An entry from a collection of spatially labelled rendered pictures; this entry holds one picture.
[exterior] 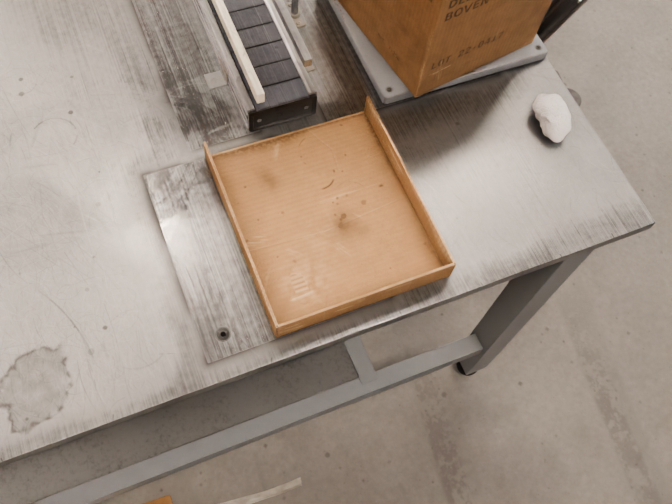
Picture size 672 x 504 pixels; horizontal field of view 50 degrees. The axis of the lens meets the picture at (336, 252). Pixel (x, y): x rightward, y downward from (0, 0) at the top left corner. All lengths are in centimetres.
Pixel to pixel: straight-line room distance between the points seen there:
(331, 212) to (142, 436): 73
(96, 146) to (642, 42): 197
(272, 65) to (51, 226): 40
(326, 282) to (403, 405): 87
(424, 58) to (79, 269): 57
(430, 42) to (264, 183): 31
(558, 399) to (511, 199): 91
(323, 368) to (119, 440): 45
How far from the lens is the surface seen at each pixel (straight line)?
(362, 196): 106
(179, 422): 156
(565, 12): 181
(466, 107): 119
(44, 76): 122
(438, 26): 104
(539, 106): 118
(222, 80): 117
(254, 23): 118
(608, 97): 246
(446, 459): 181
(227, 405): 156
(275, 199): 104
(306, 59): 103
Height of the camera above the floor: 174
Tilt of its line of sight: 63 degrees down
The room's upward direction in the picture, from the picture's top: 11 degrees clockwise
